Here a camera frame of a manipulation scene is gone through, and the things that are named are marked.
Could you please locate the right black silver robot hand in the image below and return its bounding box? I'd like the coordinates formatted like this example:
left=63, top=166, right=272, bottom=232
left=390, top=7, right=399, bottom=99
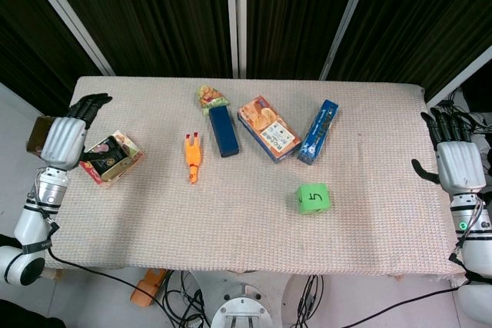
left=411, top=107, right=487, bottom=194

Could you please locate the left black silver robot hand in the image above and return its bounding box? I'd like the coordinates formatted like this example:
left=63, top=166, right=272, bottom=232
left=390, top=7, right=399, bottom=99
left=40, top=92, right=113, bottom=171

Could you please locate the green numbered foam cube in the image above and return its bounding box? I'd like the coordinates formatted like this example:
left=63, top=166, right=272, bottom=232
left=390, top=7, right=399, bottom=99
left=296, top=182, right=331, bottom=215

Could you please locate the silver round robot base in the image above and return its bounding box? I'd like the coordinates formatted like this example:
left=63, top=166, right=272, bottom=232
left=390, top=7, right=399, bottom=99
left=210, top=281, right=274, bottom=328

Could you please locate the brown cardboard piece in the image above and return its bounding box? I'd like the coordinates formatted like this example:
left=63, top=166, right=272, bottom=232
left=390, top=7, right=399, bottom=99
left=25, top=115, right=54, bottom=158

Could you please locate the red white food carton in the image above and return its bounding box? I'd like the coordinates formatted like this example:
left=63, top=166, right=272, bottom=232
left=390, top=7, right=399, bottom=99
left=78, top=130, right=146, bottom=188

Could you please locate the orange rubber chicken toy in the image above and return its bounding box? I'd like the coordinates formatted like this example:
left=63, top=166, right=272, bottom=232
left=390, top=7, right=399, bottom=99
left=184, top=132, right=202, bottom=186

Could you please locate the slim blue printed box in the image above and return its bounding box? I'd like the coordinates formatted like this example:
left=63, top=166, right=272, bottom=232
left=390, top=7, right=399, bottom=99
left=297, top=98, right=341, bottom=166

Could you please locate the green yellow snack packet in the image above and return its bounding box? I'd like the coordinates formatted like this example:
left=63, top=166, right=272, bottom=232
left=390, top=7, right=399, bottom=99
left=196, top=85, right=231, bottom=117

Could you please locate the dark blue rectangular box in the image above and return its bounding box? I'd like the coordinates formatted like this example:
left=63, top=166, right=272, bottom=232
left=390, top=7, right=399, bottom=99
left=208, top=106, right=240, bottom=159

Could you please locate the orange tool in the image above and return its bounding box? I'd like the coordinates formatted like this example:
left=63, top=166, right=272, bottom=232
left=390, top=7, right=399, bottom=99
left=129, top=268, right=168, bottom=308

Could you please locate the orange biscuit box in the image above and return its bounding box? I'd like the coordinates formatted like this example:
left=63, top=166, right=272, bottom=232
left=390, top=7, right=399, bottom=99
left=236, top=94, right=302, bottom=164

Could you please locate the beige waffle tablecloth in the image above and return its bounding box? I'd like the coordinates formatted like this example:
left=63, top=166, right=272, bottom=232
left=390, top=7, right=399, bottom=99
left=42, top=75, right=468, bottom=287

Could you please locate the black cable bundle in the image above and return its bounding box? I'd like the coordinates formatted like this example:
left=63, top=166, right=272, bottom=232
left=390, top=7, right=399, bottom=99
left=437, top=88, right=492, bottom=141
left=294, top=273, right=326, bottom=328
left=163, top=269, right=211, bottom=328

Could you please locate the grey partition post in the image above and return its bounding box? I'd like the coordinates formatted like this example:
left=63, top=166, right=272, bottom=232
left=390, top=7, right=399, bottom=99
left=224, top=0, right=248, bottom=79
left=318, top=0, right=381, bottom=81
left=425, top=45, right=492, bottom=108
left=18, top=0, right=116, bottom=76

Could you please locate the long black arm cable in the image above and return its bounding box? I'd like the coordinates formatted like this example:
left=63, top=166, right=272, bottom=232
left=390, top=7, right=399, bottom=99
left=45, top=224, right=211, bottom=328

